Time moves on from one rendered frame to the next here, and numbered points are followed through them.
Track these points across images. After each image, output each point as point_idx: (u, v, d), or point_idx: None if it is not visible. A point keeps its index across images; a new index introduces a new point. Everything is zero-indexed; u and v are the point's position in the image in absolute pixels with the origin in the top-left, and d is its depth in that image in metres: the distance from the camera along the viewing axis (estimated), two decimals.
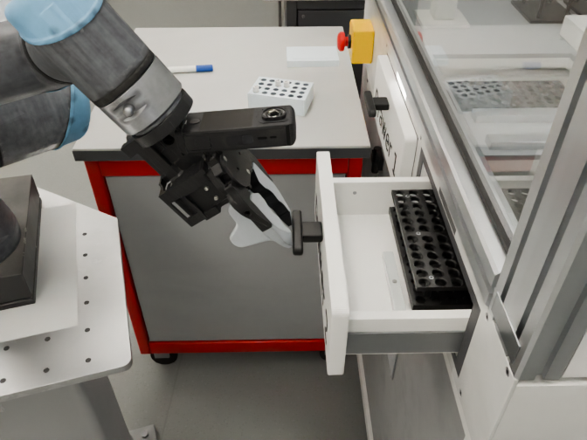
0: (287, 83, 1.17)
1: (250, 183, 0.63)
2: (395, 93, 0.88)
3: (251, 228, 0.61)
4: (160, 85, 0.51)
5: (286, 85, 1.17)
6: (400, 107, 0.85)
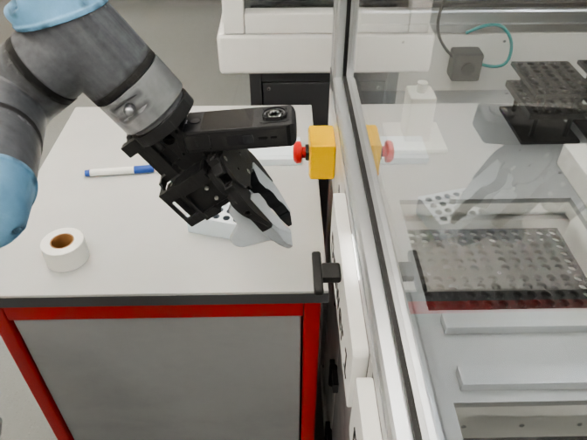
0: None
1: (250, 183, 0.63)
2: (348, 265, 0.69)
3: (251, 228, 0.61)
4: (161, 85, 0.51)
5: None
6: (352, 292, 0.66)
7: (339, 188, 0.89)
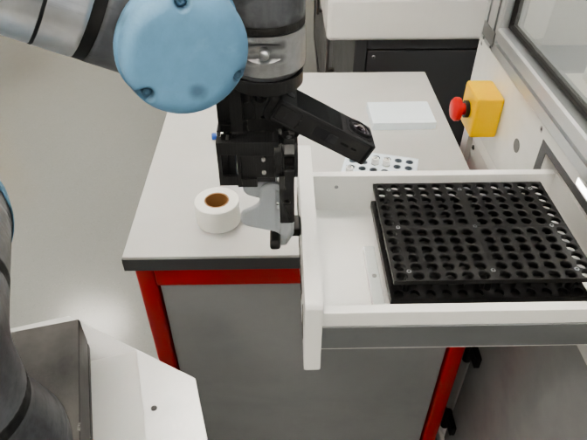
0: (388, 161, 0.93)
1: None
2: (307, 216, 0.63)
3: (269, 213, 0.60)
4: (300, 49, 0.49)
5: (386, 163, 0.93)
6: (309, 243, 0.60)
7: (519, 141, 0.83)
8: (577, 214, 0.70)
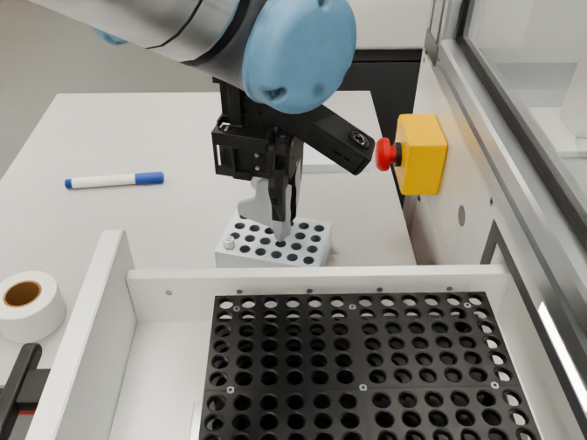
0: None
1: None
2: (58, 382, 0.36)
3: (263, 209, 0.61)
4: None
5: None
6: None
7: (464, 211, 0.56)
8: (543, 353, 0.42)
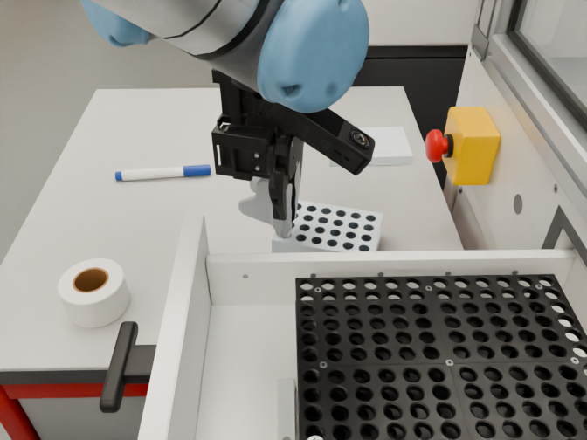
0: None
1: None
2: (166, 355, 0.37)
3: (264, 207, 0.61)
4: None
5: None
6: (155, 418, 0.34)
7: (521, 200, 0.58)
8: None
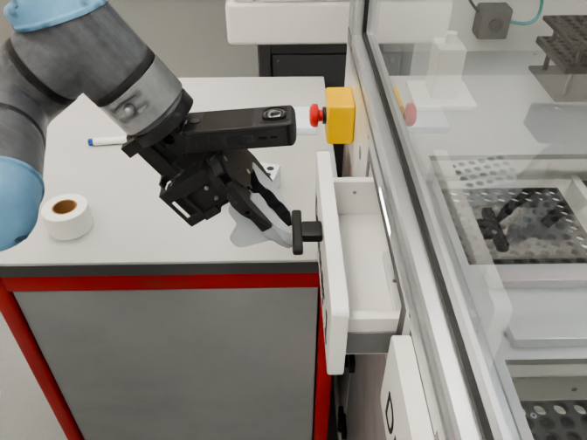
0: None
1: (250, 183, 0.63)
2: (330, 222, 0.64)
3: (251, 228, 0.61)
4: (160, 85, 0.51)
5: None
6: (333, 249, 0.60)
7: (360, 148, 0.83)
8: None
